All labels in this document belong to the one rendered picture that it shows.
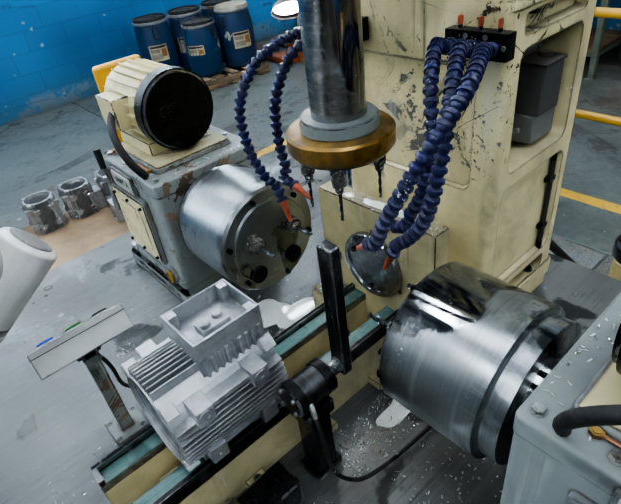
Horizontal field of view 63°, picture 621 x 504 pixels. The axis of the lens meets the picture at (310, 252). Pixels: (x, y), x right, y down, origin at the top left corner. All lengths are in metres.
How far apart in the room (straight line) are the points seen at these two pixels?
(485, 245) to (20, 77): 5.75
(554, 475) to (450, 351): 0.18
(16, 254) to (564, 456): 0.72
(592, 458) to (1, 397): 1.19
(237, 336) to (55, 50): 5.76
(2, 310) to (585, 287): 1.20
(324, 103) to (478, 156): 0.29
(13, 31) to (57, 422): 5.35
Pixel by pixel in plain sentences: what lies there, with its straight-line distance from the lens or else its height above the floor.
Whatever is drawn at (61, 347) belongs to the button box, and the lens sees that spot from 0.98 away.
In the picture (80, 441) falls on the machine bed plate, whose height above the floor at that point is 0.80.
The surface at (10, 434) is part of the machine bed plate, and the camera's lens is 1.30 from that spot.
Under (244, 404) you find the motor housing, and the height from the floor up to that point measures 1.03.
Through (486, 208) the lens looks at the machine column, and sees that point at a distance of 0.97.
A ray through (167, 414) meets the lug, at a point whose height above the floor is 1.08.
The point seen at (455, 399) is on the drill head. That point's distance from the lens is 0.73.
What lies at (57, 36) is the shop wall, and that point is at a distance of 6.41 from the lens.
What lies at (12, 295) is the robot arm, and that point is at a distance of 0.83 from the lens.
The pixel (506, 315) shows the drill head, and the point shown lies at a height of 1.16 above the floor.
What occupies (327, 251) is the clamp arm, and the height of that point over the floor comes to 1.25.
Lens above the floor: 1.66
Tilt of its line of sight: 36 degrees down
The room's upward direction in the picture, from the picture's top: 8 degrees counter-clockwise
